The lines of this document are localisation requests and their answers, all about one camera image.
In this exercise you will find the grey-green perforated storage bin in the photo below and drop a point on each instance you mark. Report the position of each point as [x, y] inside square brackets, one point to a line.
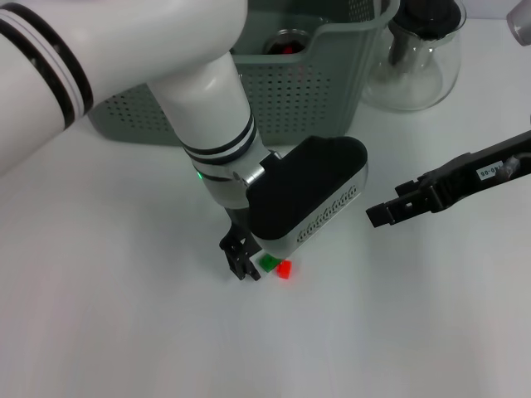
[311, 103]

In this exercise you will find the small red-orange notched brick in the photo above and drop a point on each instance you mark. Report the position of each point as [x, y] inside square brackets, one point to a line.
[284, 270]

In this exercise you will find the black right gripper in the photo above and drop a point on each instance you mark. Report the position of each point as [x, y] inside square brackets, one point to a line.
[469, 174]

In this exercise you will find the glass carafe with black lid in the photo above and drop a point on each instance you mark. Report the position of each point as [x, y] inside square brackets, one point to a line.
[415, 83]

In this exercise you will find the green two-stud brick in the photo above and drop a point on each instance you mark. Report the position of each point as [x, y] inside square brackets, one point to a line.
[269, 263]

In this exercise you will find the glass teacup with black sleeve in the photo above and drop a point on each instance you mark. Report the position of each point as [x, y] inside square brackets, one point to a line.
[274, 43]

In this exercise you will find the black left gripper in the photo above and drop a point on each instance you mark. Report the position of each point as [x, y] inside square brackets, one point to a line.
[238, 232]

